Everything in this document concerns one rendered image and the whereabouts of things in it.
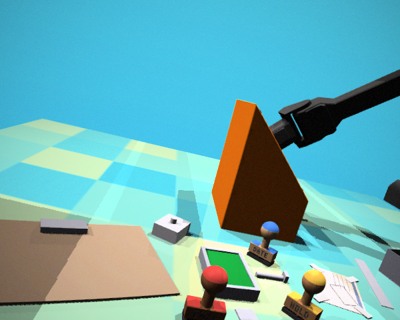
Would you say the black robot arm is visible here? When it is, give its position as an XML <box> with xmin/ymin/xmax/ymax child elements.
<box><xmin>269</xmin><ymin>69</ymin><xmax>400</xmax><ymax>150</ymax></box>

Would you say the red and brown fail stamp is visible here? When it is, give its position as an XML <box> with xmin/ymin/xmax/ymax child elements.
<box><xmin>182</xmin><ymin>265</ymin><xmax>228</xmax><ymax>320</ymax></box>

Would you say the wooden date stamp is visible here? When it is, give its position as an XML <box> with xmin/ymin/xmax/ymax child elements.
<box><xmin>247</xmin><ymin>222</ymin><xmax>279</xmax><ymax>267</ymax></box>

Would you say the tan clipboard with white clip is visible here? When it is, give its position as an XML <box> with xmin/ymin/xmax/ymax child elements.
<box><xmin>0</xmin><ymin>218</ymin><xmax>180</xmax><ymax>305</ymax></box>

